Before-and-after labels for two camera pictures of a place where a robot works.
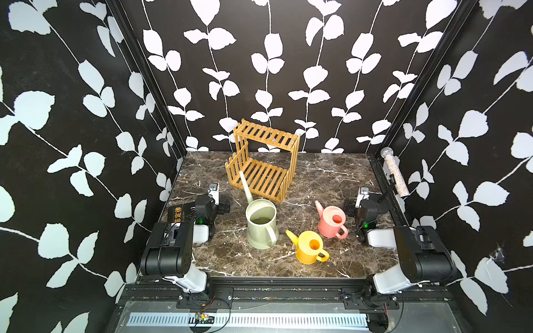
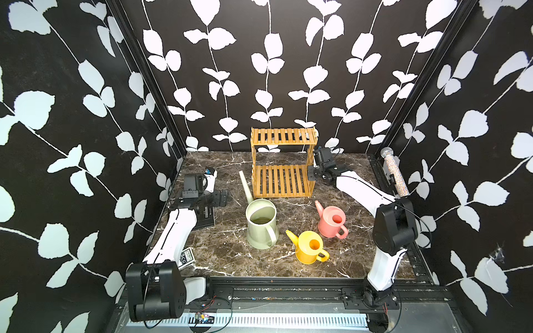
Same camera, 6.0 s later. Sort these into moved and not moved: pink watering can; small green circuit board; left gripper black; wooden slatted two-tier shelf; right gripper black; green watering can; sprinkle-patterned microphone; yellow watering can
Moved: left gripper black; right gripper black; wooden slatted two-tier shelf
Not moved: green watering can; small green circuit board; pink watering can; sprinkle-patterned microphone; yellow watering can
